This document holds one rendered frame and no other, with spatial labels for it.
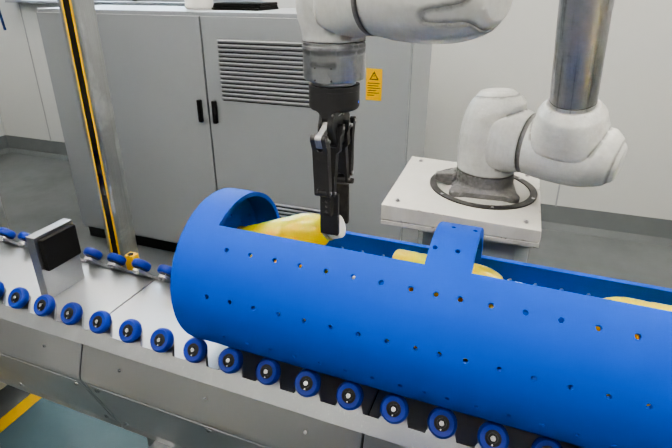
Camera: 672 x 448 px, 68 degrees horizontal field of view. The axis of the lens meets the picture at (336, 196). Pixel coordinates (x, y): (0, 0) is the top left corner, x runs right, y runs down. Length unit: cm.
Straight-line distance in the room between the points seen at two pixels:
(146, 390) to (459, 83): 295
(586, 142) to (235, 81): 184
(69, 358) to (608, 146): 124
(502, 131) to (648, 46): 236
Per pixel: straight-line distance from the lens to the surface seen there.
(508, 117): 132
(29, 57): 555
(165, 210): 320
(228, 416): 100
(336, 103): 71
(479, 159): 135
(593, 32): 116
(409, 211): 128
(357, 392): 86
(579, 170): 127
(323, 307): 74
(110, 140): 153
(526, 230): 127
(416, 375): 75
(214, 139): 281
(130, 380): 111
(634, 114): 366
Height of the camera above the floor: 158
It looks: 23 degrees down
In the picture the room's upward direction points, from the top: straight up
